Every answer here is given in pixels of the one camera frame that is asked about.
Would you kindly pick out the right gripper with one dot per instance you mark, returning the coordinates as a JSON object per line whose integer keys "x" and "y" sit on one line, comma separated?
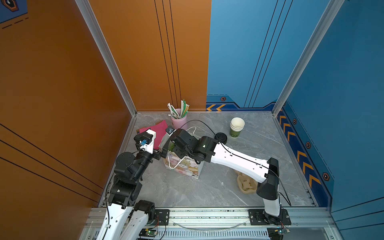
{"x": 176, "y": 148}

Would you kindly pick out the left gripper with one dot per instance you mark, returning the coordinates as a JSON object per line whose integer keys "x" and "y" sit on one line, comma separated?
{"x": 157, "y": 155}

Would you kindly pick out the cartoon paper gift bag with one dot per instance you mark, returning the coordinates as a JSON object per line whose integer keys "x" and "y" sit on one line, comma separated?
{"x": 187, "y": 166}

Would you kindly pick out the black cup lid stack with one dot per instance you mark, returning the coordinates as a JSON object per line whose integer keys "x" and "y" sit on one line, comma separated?
{"x": 221, "y": 137}

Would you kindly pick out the stack of paper cups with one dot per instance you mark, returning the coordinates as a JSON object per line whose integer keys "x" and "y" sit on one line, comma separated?
{"x": 236, "y": 125}

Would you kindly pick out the pulp cup carrier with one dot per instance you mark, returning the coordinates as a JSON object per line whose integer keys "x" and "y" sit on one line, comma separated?
{"x": 246, "y": 184}

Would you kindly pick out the green napkin stack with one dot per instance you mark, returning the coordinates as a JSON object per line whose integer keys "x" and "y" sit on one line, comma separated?
{"x": 171, "y": 146}

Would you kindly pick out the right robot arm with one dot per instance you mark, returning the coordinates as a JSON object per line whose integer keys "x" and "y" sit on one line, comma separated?
{"x": 211, "y": 150}

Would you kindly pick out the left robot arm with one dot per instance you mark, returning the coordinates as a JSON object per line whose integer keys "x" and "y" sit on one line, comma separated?
{"x": 125, "y": 217}

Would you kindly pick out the pink straw holder cup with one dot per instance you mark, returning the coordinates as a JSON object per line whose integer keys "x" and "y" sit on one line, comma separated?
{"x": 179, "y": 123}

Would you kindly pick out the pink napkin stack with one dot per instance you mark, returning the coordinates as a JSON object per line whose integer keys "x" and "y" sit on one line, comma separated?
{"x": 160, "y": 130}

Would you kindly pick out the bundle of wrapped straws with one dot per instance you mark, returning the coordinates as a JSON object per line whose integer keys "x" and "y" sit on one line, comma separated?
{"x": 179, "y": 113}

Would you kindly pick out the left green circuit board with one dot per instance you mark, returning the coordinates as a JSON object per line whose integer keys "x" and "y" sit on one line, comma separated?
{"x": 148, "y": 233}

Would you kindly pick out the green circuit board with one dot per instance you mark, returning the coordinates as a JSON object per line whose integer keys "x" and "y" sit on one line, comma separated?
{"x": 282, "y": 231}
{"x": 148, "y": 233}

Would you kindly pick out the right green circuit board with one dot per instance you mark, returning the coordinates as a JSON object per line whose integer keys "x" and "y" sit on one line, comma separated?
{"x": 282, "y": 231}

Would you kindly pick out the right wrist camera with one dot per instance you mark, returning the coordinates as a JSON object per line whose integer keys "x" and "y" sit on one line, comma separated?
{"x": 170, "y": 130}

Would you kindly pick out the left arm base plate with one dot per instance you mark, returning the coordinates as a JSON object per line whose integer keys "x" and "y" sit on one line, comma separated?
{"x": 160, "y": 217}

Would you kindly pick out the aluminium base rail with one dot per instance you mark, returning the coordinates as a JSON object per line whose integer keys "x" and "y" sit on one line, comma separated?
{"x": 230, "y": 224}

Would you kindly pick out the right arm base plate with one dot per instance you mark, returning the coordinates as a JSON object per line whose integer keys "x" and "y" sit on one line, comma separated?
{"x": 259, "y": 217}

